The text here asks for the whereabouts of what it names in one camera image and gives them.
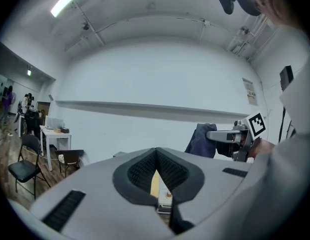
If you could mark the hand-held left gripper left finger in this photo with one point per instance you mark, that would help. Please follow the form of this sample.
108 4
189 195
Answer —
94 196

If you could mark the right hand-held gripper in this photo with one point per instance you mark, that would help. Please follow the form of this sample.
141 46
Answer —
256 125

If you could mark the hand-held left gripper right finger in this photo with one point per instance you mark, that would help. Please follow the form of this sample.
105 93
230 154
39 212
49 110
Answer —
209 174

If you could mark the dark blue cloth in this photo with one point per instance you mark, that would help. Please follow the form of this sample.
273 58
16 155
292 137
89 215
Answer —
201 144

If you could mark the person's right forearm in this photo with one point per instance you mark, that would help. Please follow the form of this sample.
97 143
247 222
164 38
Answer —
265 146

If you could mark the round black stool chair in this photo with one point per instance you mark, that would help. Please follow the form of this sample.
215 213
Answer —
69 156

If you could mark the small brown box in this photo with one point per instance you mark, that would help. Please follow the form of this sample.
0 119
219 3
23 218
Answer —
64 130

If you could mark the white side table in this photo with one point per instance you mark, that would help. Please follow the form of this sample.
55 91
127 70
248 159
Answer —
54 135

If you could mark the black folding chair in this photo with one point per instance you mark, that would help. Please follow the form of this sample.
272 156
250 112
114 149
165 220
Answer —
22 169

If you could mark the white perforated board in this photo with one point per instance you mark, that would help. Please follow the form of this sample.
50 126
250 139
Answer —
54 122

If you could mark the black rectangular box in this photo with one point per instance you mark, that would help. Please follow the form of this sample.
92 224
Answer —
287 77

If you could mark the black office chair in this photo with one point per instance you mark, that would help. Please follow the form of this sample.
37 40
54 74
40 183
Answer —
32 124

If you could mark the person's head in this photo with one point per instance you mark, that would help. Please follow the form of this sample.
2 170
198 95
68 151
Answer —
272 1

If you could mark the round ceiling fixture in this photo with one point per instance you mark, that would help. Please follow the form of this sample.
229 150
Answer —
85 26

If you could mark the white wall poster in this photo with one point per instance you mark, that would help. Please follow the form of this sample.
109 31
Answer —
250 91

